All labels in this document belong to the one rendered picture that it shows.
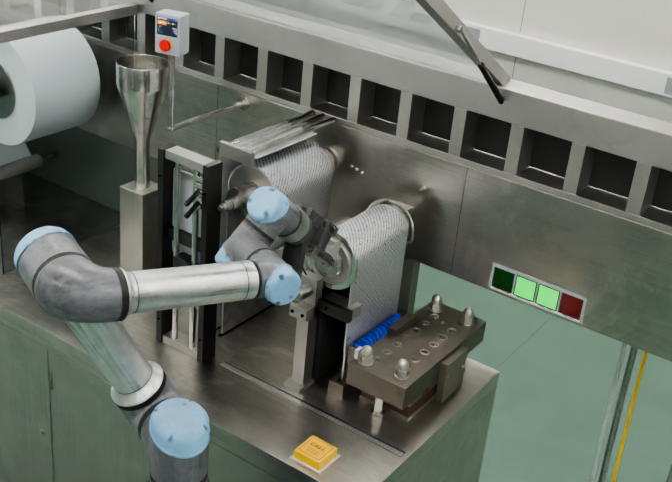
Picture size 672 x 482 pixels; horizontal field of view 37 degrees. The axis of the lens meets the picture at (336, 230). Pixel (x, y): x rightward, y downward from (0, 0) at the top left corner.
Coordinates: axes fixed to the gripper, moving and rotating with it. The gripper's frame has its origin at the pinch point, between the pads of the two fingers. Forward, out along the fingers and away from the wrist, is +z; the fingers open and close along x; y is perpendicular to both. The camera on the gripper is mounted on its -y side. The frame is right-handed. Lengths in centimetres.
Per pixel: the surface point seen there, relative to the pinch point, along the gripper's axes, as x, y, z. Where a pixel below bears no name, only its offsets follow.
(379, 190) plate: 10.1, 26.3, 25.9
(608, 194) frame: -47, 43, 21
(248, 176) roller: 28.2, 11.8, -3.7
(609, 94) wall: 31, 151, 225
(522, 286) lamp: -33.5, 17.5, 32.5
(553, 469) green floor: -25, -15, 178
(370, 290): -4.5, 0.2, 16.9
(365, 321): -4.5, -6.7, 21.9
